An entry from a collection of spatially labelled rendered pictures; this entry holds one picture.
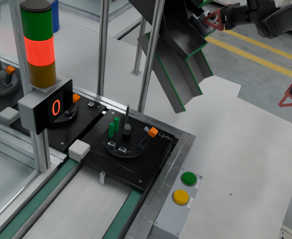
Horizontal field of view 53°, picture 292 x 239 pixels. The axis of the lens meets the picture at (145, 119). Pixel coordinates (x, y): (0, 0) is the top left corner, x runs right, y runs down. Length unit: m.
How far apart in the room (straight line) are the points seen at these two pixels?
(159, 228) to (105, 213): 0.15
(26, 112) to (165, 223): 0.42
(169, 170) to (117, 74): 0.64
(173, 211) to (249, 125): 0.62
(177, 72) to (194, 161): 0.32
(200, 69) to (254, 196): 0.52
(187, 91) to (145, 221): 0.51
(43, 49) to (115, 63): 0.91
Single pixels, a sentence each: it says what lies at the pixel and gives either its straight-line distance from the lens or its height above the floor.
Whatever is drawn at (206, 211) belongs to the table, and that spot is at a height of 0.86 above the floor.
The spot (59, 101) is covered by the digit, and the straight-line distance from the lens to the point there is 0.65.
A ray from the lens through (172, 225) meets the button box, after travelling 0.77.
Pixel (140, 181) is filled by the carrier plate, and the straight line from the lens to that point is 0.81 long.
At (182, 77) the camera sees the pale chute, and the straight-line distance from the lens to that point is 1.08.
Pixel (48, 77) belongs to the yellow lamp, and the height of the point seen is 1.28.
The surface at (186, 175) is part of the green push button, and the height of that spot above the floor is 0.97.
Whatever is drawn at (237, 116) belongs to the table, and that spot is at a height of 0.86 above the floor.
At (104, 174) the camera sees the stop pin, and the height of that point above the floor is 0.97.
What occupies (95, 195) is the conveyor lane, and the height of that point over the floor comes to 0.92.
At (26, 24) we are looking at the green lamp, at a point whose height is 1.39.
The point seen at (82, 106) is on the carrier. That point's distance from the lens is 1.01.
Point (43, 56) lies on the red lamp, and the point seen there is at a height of 1.33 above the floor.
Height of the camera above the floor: 1.62
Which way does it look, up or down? 42 degrees down
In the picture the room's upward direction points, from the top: 11 degrees clockwise
